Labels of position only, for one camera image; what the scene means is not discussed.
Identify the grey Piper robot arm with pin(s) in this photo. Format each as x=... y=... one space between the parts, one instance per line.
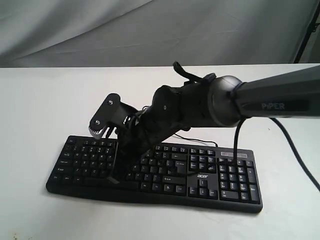
x=211 y=102

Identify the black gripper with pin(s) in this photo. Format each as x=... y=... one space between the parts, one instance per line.
x=140 y=133

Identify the grey backdrop cloth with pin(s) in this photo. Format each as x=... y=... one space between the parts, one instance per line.
x=143 y=33

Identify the black tripod stand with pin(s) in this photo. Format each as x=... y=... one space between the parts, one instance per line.
x=310 y=29

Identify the black acer keyboard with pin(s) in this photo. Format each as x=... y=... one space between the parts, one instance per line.
x=169 y=174

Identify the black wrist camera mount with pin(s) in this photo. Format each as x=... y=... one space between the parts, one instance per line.
x=111 y=114

